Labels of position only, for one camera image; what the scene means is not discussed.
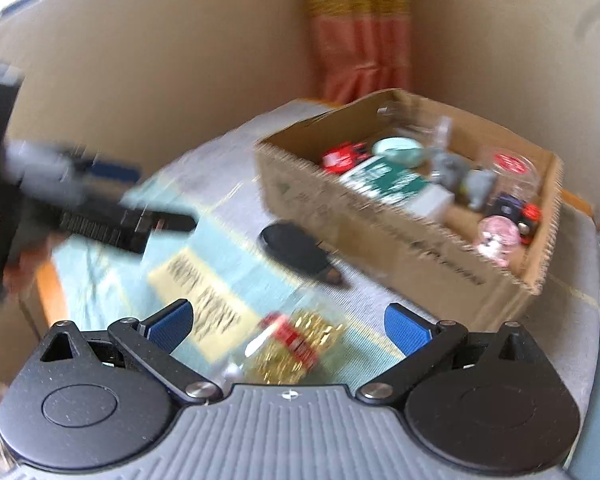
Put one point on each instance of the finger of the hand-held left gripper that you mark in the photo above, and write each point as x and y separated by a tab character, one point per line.
117	171
175	222

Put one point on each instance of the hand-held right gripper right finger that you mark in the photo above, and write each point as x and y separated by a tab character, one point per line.
405	327

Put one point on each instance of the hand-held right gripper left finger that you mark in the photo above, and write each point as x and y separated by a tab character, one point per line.
172	322

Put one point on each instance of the brown cardboard box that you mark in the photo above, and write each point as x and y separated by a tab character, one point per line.
380	240

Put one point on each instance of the yellow capsule bottle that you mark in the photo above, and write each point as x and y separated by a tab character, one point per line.
300	341

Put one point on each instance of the pink glitter globe bottle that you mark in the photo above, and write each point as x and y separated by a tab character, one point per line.
497	236

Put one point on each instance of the green label cotton swab box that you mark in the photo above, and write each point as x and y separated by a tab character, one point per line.
390	181

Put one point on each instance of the black cube toy robot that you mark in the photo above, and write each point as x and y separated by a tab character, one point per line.
507	207

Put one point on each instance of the red cube toy robot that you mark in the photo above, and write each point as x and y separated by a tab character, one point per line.
340	160

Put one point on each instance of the mint round plastic gadget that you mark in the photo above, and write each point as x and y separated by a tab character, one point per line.
397	149

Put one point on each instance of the wooden table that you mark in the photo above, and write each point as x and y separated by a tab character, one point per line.
47	290

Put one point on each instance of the black oval case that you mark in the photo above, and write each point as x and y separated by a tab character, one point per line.
295	249

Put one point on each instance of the clear round container red label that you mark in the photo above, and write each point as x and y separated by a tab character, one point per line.
512	164

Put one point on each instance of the clear plastic jar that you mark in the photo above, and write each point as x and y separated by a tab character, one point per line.
440	132

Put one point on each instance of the pink curtain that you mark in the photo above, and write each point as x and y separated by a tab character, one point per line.
360	60

